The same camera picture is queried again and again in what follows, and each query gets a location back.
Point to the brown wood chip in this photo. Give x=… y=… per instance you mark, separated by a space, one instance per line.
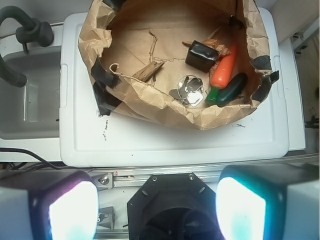
x=148 y=71

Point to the grey sink basin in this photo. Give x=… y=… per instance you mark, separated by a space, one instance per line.
x=32 y=111

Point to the orange toy carrot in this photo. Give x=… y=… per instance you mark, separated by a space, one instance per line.
x=222 y=75

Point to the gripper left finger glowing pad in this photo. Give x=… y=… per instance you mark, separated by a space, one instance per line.
x=48 y=205

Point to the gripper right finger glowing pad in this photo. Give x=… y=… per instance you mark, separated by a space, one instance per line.
x=269 y=202

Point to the dark green toy cucumber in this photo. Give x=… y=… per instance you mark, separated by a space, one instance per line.
x=232 y=90

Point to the white plastic bin lid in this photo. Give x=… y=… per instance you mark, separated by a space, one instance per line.
x=88 y=139

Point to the black rectangular box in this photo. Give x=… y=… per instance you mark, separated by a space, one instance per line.
x=201 y=57

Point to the bunch of keys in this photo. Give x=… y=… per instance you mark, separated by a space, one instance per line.
x=189 y=91

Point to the crumpled brown paper bag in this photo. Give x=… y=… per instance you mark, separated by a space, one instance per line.
x=120 y=37

